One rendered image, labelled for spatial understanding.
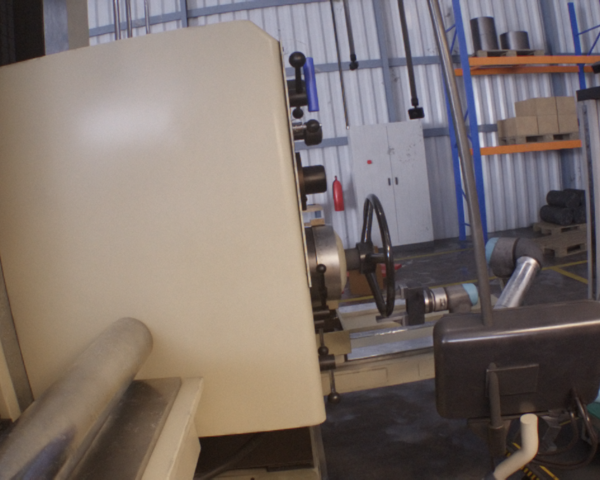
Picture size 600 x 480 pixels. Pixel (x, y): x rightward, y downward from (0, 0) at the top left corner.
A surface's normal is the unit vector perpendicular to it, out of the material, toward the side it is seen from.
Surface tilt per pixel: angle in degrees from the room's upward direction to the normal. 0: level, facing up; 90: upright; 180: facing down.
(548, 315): 20
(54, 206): 90
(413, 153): 90
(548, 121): 90
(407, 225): 90
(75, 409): 49
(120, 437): 0
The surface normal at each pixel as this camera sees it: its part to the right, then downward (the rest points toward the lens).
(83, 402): 0.76, -0.65
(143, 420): -0.12, -0.98
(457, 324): -0.18, -0.87
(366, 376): 0.07, 0.13
